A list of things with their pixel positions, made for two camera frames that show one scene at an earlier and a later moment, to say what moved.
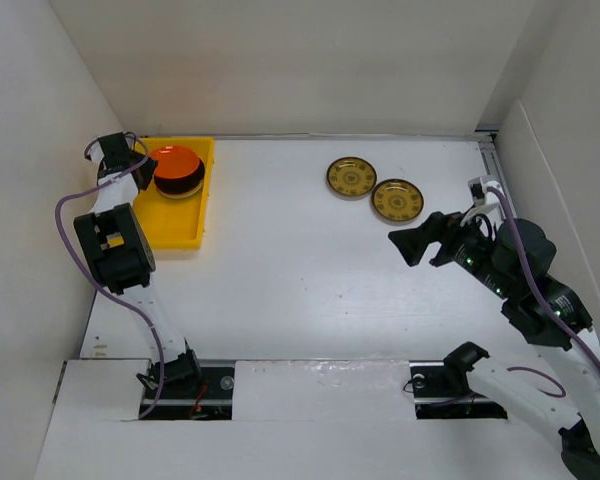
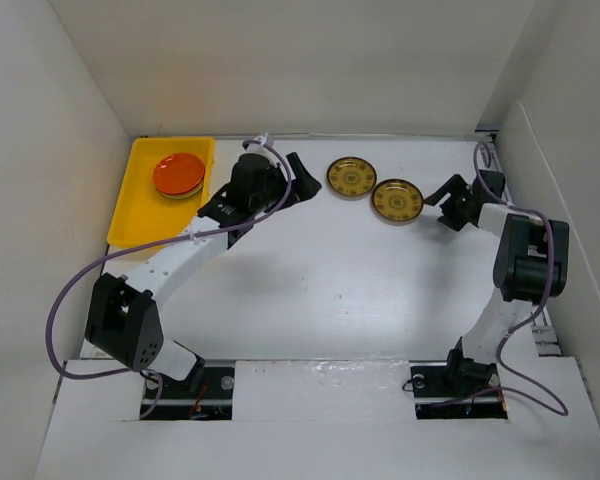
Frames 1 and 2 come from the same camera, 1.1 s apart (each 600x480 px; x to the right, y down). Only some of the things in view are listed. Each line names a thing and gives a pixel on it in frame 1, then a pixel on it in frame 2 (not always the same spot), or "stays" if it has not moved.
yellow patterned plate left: [351, 178] stays
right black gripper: [412, 241] -> [454, 185]
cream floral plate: [188, 194] stays
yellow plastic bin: [169, 222] stays
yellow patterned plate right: [397, 200] stays
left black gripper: [148, 167] -> [304, 187]
